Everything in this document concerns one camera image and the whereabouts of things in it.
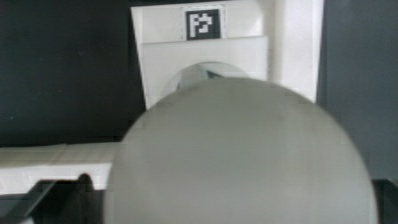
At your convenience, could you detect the white lamp base with tags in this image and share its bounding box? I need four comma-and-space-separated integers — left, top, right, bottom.
130, 0, 326, 105

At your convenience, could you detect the white lamp bulb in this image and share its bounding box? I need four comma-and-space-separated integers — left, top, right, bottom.
105, 79, 379, 224

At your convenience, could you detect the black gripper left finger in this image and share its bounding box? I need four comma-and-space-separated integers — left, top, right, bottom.
0, 173, 105, 224

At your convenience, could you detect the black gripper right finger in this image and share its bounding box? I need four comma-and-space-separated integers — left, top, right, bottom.
374, 179, 398, 224

